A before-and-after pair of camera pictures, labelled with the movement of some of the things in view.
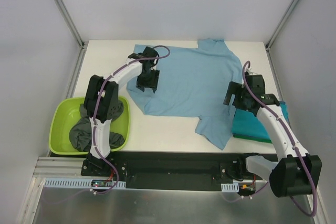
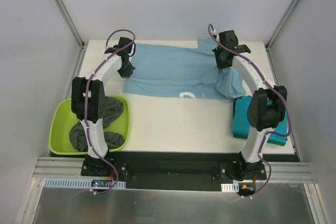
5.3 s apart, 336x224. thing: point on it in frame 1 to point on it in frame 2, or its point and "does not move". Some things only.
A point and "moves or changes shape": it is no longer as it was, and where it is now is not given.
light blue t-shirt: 192,82 moves or changes shape
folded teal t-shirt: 245,123 does not move
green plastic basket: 64,113 does not move
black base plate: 173,170 does not move
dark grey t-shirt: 81,134 does not move
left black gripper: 148,80 to 127,67
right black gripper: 233,94 to 223,60
